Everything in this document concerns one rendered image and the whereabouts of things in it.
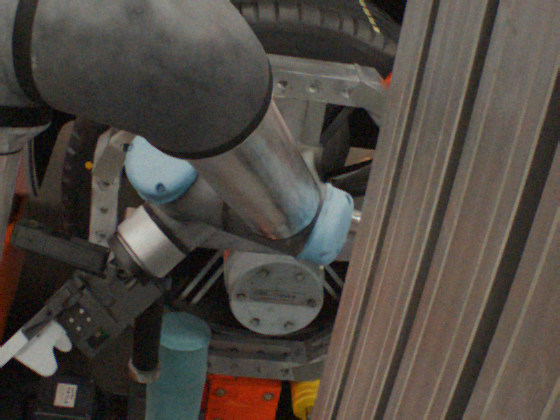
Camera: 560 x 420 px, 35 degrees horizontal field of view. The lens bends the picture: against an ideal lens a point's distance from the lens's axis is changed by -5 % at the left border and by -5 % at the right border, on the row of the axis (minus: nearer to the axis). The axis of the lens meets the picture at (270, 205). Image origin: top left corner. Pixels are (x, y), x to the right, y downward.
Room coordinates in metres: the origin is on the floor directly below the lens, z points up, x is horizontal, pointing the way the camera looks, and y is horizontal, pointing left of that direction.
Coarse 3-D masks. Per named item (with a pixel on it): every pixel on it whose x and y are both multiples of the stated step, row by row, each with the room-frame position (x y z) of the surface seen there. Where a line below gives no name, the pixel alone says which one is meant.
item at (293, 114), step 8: (280, 80) 1.19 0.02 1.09; (288, 104) 1.16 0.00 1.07; (296, 104) 1.16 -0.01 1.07; (304, 104) 1.16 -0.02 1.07; (288, 112) 1.16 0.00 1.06; (296, 112) 1.16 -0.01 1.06; (304, 112) 1.16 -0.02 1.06; (288, 120) 1.16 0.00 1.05; (296, 120) 1.16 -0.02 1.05; (288, 128) 1.16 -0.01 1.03; (296, 128) 1.16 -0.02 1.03; (296, 136) 1.16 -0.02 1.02
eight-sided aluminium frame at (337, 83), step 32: (288, 64) 1.20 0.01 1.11; (320, 64) 1.20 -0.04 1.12; (352, 64) 1.23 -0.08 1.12; (288, 96) 1.16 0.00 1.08; (320, 96) 1.16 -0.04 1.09; (352, 96) 1.16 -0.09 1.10; (384, 96) 1.17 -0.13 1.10; (96, 160) 1.12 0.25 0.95; (96, 192) 1.12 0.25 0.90; (96, 224) 1.12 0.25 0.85; (224, 352) 1.16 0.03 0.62; (256, 352) 1.20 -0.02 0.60; (288, 352) 1.21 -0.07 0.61; (320, 352) 1.18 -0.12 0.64
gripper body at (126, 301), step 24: (120, 264) 0.82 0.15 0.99; (72, 288) 0.78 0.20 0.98; (96, 288) 0.81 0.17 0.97; (120, 288) 0.81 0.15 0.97; (144, 288) 0.81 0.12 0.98; (72, 312) 0.78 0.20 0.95; (96, 312) 0.78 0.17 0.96; (120, 312) 0.79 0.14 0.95; (72, 336) 0.77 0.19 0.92; (96, 336) 0.78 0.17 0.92
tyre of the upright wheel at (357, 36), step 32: (256, 0) 1.29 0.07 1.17; (288, 0) 1.30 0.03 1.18; (320, 0) 1.32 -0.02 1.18; (352, 0) 1.40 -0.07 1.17; (256, 32) 1.23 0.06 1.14; (288, 32) 1.24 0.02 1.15; (320, 32) 1.24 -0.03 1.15; (352, 32) 1.25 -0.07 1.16; (384, 32) 1.31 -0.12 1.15; (384, 64) 1.26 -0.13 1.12; (96, 128) 1.20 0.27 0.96; (64, 160) 1.22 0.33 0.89; (64, 192) 1.20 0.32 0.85; (64, 224) 1.21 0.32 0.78
